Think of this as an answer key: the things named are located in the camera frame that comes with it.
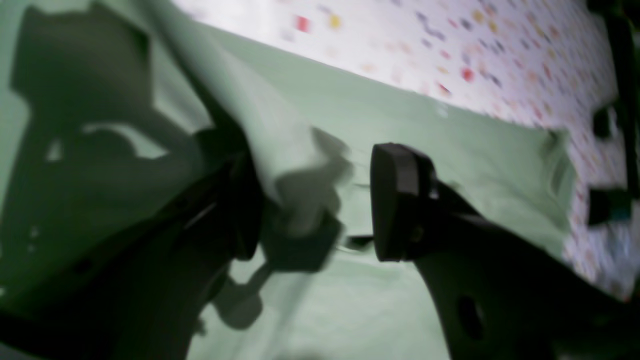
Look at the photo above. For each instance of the light green T-shirt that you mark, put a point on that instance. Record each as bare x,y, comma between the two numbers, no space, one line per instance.
171,191

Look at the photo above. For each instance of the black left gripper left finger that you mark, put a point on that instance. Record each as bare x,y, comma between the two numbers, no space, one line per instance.
138,295

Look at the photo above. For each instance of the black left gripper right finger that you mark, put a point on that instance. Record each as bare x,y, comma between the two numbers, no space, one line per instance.
497,296

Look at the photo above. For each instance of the long black bar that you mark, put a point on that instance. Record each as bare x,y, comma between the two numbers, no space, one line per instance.
621,18

